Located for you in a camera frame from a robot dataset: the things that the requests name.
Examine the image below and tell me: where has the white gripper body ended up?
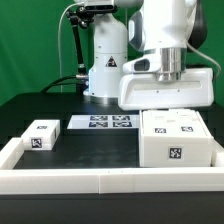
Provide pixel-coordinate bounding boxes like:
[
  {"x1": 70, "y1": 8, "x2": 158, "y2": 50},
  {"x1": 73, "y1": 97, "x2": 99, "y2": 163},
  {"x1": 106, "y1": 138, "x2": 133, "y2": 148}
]
[{"x1": 118, "y1": 68, "x2": 214, "y2": 110}]

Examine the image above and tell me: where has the white door panel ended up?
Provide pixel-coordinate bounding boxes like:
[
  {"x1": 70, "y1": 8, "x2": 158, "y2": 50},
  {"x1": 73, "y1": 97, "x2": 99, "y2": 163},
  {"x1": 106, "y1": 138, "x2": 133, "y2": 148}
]
[
  {"x1": 142, "y1": 110, "x2": 177, "y2": 136},
  {"x1": 171, "y1": 109, "x2": 208, "y2": 137}
]

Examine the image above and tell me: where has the white cabinet body box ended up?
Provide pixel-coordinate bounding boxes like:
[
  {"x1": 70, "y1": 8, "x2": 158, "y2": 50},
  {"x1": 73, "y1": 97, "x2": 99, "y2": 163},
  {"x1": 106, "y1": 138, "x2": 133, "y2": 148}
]
[{"x1": 139, "y1": 111, "x2": 214, "y2": 167}]

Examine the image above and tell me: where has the white cabinet top block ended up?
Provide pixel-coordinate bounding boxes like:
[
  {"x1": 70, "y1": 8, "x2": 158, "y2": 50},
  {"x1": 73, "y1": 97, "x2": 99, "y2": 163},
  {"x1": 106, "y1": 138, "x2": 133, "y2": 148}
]
[{"x1": 21, "y1": 120, "x2": 60, "y2": 151}]

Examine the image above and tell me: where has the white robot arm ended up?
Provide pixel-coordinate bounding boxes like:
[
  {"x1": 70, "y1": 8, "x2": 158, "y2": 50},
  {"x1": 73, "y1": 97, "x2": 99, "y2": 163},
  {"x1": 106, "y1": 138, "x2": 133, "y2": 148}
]
[{"x1": 83, "y1": 0, "x2": 214, "y2": 110}]

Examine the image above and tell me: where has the white U-shaped fence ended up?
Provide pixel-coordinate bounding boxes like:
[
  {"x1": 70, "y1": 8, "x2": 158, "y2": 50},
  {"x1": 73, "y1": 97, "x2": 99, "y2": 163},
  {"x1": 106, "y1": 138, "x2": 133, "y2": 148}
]
[{"x1": 0, "y1": 138, "x2": 224, "y2": 195}]

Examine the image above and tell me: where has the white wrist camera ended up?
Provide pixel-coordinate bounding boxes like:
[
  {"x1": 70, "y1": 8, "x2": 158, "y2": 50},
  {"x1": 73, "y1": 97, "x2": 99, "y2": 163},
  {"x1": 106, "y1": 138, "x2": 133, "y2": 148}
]
[{"x1": 123, "y1": 58, "x2": 160, "y2": 74}]

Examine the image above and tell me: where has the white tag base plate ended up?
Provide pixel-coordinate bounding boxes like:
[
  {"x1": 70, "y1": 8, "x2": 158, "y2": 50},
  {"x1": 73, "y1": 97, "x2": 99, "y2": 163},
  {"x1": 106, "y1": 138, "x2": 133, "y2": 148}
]
[{"x1": 67, "y1": 114, "x2": 139, "y2": 130}]

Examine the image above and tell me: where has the black cable bundle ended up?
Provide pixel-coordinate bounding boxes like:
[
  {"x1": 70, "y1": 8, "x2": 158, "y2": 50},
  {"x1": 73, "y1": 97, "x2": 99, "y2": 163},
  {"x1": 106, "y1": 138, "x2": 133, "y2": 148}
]
[{"x1": 40, "y1": 75, "x2": 90, "y2": 94}]

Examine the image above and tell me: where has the white cable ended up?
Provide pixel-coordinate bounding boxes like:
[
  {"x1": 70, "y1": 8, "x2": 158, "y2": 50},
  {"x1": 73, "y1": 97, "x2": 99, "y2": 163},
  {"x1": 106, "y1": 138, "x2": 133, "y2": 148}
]
[{"x1": 57, "y1": 1, "x2": 84, "y2": 94}]

